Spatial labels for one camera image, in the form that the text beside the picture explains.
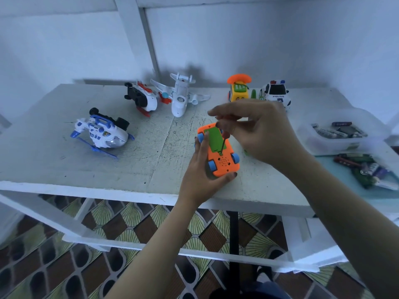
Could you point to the black white toy car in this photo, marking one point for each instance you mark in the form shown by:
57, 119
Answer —
277, 93

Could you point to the red screwdriver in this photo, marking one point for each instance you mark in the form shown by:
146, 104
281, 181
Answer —
222, 145

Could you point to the pile of batteries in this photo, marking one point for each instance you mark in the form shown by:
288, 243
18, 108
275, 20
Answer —
368, 171

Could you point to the person's dark trousers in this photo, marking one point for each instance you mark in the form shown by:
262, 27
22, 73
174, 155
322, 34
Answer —
262, 292

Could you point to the teal container lid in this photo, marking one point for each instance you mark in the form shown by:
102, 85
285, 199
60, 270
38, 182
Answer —
330, 174

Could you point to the red white toy vehicle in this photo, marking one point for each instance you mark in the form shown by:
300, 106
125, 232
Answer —
142, 97

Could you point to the person's right hand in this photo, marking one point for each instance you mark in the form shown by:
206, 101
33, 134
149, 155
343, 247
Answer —
271, 134

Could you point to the green battery cover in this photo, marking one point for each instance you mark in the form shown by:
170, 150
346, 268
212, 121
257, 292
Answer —
214, 138

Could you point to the person's left forearm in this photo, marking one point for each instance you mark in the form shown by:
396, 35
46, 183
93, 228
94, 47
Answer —
153, 258

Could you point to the clear plastic container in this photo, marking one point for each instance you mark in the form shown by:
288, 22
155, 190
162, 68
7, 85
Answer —
312, 143

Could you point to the person's right forearm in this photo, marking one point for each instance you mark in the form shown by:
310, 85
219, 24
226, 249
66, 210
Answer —
352, 227

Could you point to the green orange toy car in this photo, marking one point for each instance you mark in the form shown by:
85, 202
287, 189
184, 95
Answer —
223, 165

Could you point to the person's left hand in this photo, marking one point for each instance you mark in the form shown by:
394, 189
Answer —
199, 183

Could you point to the yellow orange toy car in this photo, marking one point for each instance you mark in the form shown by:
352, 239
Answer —
239, 90

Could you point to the white toy airplane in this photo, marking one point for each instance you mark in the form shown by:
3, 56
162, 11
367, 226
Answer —
181, 96

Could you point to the heap of mixed batteries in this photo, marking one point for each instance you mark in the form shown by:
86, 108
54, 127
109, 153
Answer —
340, 130

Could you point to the white blue toy vehicle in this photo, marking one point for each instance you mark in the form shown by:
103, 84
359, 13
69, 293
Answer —
101, 132

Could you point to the dark green toy helicopter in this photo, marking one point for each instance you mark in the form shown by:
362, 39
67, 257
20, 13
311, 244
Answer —
255, 94

